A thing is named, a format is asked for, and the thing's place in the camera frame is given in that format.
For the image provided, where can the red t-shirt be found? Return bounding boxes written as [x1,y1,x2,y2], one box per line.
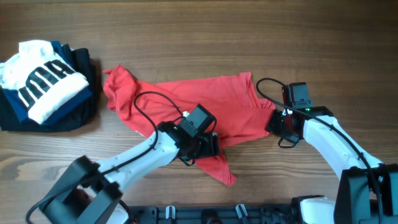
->
[103,64,277,187]

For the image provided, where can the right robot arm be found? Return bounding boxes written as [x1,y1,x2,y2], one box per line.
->
[266,106,397,223]

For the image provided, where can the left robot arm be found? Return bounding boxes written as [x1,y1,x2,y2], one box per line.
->
[39,120,219,223]

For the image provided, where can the black folded garment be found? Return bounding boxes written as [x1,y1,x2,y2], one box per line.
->
[1,41,98,133]

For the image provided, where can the blue folded garment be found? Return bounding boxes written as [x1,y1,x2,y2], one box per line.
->
[2,40,94,126]

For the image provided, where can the right black cable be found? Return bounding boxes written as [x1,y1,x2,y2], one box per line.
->
[255,77,385,224]

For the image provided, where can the black cable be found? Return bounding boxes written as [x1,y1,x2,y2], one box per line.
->
[25,91,187,224]
[255,77,385,224]

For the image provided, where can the left black cable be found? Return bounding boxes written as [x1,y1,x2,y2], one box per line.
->
[25,91,187,224]

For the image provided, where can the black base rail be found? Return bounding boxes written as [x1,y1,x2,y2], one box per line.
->
[129,203,299,224]

